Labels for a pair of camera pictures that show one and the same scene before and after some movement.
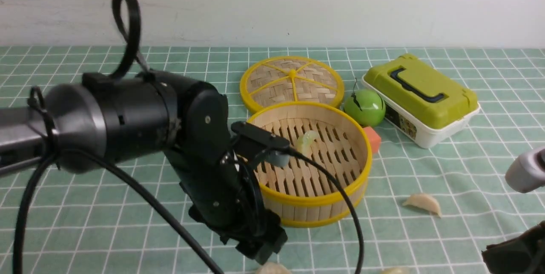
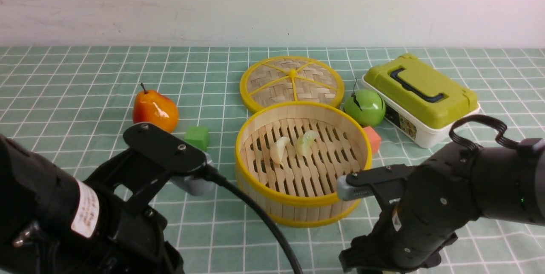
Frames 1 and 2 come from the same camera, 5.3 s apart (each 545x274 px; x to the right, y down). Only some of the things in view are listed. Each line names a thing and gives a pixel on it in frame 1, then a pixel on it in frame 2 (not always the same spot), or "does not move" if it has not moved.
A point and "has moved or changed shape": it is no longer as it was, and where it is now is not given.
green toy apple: x=367 y=106 does not move
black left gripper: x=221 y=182 → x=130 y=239
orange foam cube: x=374 y=139 does not move
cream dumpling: x=273 y=267 has moved or changed shape
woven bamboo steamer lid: x=285 y=79 does not move
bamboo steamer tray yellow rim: x=303 y=193 does not move
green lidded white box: x=424 y=103 does not move
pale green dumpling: x=305 y=143 does not move
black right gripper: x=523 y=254 → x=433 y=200
